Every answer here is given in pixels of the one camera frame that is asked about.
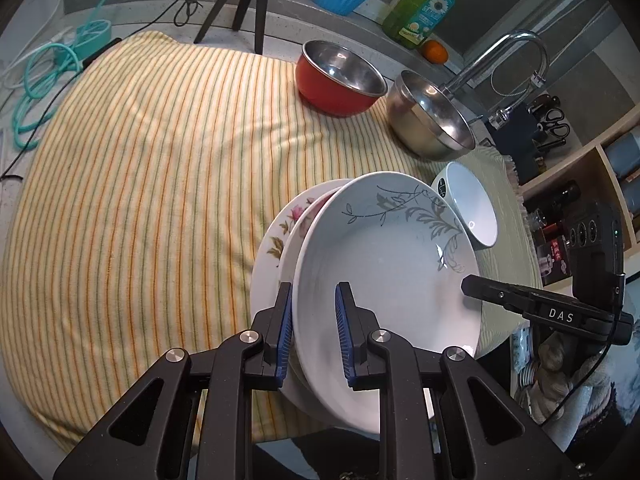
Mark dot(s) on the white plate large pink flowers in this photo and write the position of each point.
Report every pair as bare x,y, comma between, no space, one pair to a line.
302,215

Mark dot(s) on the yellow striped cloth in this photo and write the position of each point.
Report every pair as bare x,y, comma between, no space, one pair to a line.
141,215

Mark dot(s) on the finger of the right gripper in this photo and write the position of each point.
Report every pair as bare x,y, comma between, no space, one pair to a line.
564,314

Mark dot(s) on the white pale-blue ceramic bowl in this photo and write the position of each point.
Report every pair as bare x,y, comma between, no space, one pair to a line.
467,197

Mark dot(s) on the red steel bowl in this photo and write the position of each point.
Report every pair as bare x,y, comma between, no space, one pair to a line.
337,81

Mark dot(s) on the knife block with scissors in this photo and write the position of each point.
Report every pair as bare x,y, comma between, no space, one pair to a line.
532,132

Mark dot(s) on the white plate small pink flowers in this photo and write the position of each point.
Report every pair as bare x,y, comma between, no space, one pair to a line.
264,286

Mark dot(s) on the beige gloved hand cloth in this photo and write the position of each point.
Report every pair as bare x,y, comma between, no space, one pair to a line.
570,390

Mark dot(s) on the white plate grey leaf pattern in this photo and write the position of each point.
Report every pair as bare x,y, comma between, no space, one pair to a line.
404,254

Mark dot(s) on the stainless steel bowl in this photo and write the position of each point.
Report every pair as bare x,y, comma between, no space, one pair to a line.
426,121

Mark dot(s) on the green dish soap bottle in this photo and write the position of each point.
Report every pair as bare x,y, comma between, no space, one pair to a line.
411,22

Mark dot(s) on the wooden shelf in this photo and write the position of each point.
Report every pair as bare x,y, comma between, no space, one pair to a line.
590,168

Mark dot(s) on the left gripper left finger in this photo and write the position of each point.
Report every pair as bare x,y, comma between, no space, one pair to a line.
190,404

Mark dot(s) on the orange fruit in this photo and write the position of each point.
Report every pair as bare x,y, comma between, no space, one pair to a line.
434,52

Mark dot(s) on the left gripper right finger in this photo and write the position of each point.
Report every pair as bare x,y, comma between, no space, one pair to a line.
442,416

